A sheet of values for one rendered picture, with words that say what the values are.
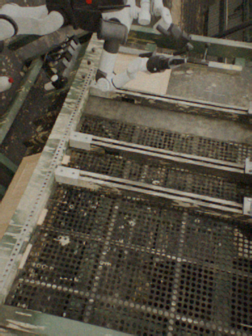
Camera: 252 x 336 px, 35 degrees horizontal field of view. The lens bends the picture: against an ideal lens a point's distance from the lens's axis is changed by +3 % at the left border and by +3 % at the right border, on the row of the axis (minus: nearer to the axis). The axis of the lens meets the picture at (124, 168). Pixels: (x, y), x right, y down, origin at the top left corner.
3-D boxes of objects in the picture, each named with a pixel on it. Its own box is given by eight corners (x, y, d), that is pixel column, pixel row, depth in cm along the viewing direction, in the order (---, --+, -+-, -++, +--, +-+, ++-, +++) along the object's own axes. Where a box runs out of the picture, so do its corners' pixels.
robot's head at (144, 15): (132, 19, 222) (148, 18, 219) (134, 0, 223) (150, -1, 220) (136, 25, 228) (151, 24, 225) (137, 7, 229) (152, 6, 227)
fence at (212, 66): (106, 48, 285) (106, 43, 282) (240, 71, 277) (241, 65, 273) (105, 52, 282) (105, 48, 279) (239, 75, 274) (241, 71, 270)
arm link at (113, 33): (98, 50, 213) (105, 26, 204) (97, 42, 220) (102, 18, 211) (119, 55, 217) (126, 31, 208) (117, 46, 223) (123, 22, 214)
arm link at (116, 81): (130, 83, 220) (105, 96, 231) (136, 76, 227) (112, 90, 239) (119, 65, 217) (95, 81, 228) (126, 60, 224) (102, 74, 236)
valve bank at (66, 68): (53, 36, 288) (78, 23, 275) (66, 52, 296) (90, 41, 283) (29, 83, 259) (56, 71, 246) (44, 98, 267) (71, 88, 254)
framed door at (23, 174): (25, 159, 286) (23, 157, 285) (83, 143, 256) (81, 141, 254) (-35, 279, 234) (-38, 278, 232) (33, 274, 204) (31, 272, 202)
